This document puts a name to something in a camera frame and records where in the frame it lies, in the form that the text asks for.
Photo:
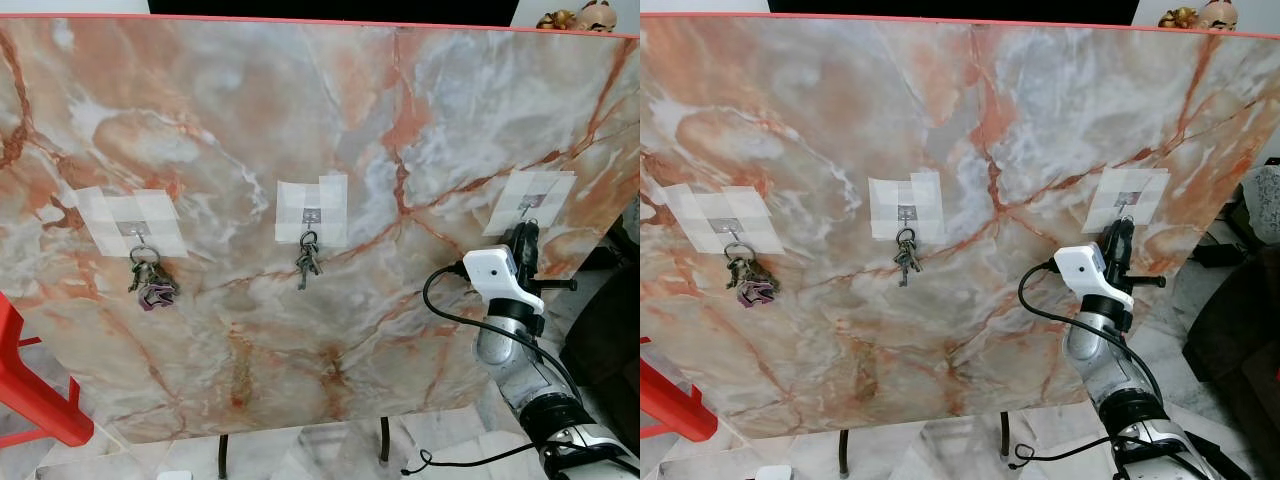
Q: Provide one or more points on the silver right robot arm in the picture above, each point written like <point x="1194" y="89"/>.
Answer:
<point x="505" y="352"/>
<point x="1095" y="350"/>

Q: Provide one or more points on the small metal adhesive hook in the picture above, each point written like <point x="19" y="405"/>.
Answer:
<point x="1127" y="199"/>
<point x="735" y="232"/>
<point x="140" y="232"/>
<point x="311" y="214"/>
<point x="907" y="213"/>
<point x="531" y="203"/>

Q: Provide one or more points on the white tape patch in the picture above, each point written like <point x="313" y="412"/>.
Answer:
<point x="695" y="212"/>
<point x="292" y="205"/>
<point x="555" y="195"/>
<point x="1150" y="190"/>
<point x="105" y="215"/>
<point x="885" y="200"/>

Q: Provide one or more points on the flat black item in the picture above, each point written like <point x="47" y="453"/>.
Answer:
<point x="1218" y="252"/>

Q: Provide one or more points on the dark brown sofa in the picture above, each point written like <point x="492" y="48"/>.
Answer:
<point x="1240" y="330"/>

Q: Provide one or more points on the grey white speckled object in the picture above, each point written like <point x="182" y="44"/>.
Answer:
<point x="1262" y="200"/>

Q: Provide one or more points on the red plastic table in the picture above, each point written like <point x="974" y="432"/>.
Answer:
<point x="675" y="405"/>
<point x="30" y="390"/>

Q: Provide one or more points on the small dark key bunch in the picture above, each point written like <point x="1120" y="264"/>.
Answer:
<point x="906" y="258"/>
<point x="308" y="262"/>

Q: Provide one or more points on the marble pattern board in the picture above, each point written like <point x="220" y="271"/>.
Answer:
<point x="300" y="120"/>
<point x="940" y="120"/>

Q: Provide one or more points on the black metal stand leg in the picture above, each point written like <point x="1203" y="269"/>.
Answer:
<point x="843" y="455"/>
<point x="385" y="440"/>
<point x="1005" y="436"/>
<point x="223" y="458"/>

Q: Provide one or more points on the golden figurine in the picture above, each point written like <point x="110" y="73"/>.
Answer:
<point x="1178" y="17"/>
<point x="556" y="19"/>

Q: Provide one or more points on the key bunch with pink tag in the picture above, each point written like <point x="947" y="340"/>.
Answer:
<point x="757" y="288"/>
<point x="155" y="290"/>

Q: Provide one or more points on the pink round head figurine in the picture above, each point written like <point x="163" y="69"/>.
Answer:
<point x="1218" y="14"/>
<point x="594" y="15"/>

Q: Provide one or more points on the black screen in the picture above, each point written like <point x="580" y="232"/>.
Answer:
<point x="330" y="7"/>
<point x="950" y="7"/>

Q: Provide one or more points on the small white object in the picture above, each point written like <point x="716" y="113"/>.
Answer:
<point x="175" y="475"/>
<point x="782" y="474"/>

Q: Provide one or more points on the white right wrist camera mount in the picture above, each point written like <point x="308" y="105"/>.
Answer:
<point x="1082" y="268"/>
<point x="492" y="270"/>

